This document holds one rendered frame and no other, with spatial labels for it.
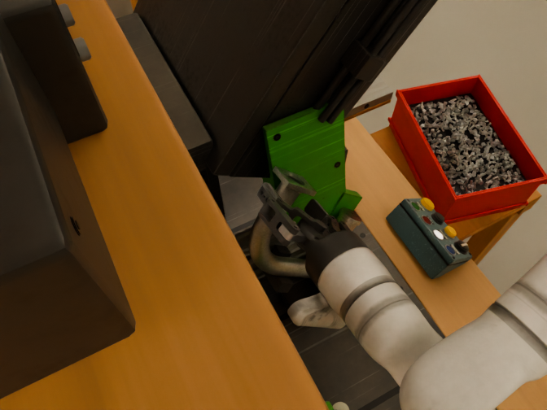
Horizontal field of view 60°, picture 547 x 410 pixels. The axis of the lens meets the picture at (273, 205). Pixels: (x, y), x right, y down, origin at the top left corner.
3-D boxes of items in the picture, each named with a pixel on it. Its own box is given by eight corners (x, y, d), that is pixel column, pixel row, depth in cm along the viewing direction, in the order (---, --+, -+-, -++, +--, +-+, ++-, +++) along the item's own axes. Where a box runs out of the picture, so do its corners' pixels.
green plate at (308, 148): (320, 182, 82) (312, 72, 67) (347, 211, 76) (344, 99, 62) (260, 209, 80) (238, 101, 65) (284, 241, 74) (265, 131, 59)
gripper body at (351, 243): (390, 257, 56) (346, 208, 62) (347, 245, 50) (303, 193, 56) (352, 302, 58) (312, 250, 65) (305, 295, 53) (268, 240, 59)
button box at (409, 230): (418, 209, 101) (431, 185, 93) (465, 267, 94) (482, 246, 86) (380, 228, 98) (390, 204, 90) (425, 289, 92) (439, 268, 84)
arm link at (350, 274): (282, 314, 54) (308, 358, 50) (341, 240, 50) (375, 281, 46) (332, 319, 60) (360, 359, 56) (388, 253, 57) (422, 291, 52)
